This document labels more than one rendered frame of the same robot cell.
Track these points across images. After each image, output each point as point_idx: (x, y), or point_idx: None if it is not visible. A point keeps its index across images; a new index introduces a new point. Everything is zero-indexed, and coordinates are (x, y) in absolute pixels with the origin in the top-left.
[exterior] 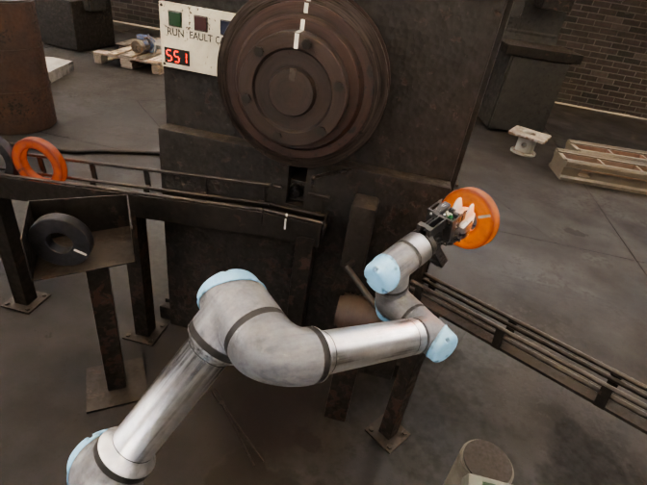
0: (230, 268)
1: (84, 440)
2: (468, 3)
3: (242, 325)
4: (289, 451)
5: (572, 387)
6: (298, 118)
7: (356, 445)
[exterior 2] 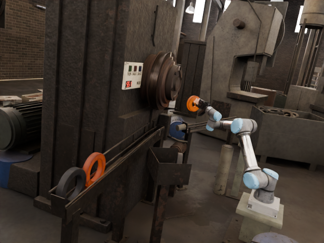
0: (133, 172)
1: (252, 175)
2: (168, 51)
3: (253, 121)
4: (187, 207)
5: None
6: (175, 91)
7: (184, 194)
